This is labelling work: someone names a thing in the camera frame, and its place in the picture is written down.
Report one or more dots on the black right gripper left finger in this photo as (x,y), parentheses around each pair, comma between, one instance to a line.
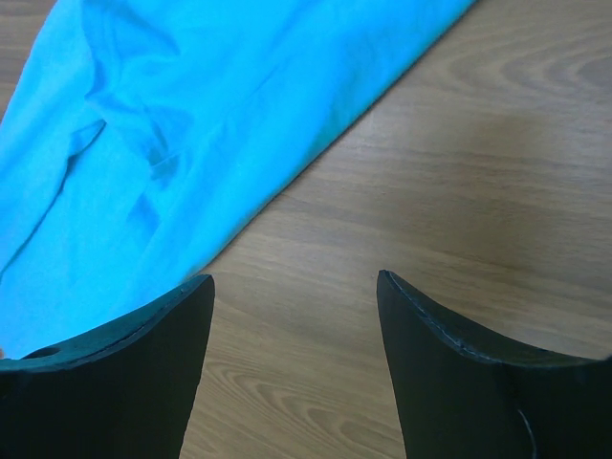
(122,390)

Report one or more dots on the turquoise blue t shirt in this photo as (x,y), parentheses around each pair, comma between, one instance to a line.
(142,136)

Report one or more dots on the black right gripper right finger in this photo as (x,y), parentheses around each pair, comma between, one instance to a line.
(465,391)

